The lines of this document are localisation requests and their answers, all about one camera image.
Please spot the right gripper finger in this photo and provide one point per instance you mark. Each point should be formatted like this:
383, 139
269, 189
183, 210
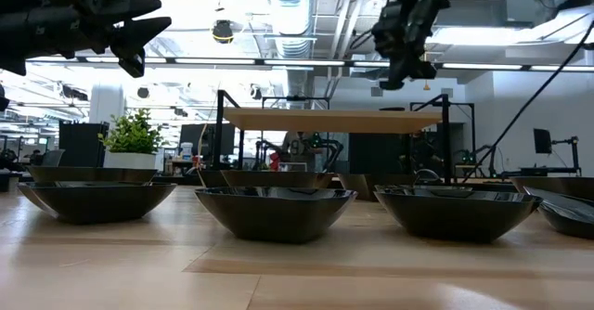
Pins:
396, 80
423, 71

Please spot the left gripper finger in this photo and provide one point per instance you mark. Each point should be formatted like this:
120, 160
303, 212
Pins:
134, 7
139, 32

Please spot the black teardrop mini plate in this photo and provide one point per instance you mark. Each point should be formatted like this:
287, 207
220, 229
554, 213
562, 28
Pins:
557, 185
392, 109
571, 224

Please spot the black leaf-shaped mini plate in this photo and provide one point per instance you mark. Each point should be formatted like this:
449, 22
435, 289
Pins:
362, 184
102, 203
457, 219
275, 217

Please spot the black wavy square mini plate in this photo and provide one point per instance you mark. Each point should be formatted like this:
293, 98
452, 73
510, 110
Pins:
93, 174
278, 179

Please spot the black monitor on arm stand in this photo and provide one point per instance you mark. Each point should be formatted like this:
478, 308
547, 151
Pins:
542, 141

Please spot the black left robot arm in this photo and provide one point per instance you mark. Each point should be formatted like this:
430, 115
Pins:
14, 36

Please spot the black background cabinet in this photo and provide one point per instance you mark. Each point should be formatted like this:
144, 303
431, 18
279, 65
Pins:
378, 154

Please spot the wooden riser shelf black legs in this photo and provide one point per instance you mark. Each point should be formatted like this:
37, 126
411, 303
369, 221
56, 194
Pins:
325, 120

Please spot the black dome ceiling device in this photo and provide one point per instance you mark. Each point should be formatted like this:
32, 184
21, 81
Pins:
223, 31

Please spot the long linear ceiling light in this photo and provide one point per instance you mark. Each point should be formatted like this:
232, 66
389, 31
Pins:
301, 63

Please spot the green plant in white pot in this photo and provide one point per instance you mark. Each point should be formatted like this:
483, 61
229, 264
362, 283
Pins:
132, 138

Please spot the black computer monitor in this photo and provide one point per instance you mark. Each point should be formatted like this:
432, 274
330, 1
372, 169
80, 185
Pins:
188, 136

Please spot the person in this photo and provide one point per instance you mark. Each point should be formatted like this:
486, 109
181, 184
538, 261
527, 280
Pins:
297, 148

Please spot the black office partition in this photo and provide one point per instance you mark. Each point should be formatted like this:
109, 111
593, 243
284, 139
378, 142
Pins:
82, 145

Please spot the white plastic bottle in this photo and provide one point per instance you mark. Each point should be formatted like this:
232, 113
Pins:
186, 152

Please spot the grey office chair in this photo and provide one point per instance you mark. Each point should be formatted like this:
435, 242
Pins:
53, 158

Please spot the red background object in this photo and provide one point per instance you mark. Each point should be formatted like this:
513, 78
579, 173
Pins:
276, 160

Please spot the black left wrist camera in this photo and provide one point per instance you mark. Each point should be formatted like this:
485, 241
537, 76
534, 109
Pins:
132, 64

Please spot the silver round ventilation duct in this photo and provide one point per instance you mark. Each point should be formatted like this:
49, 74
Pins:
292, 17

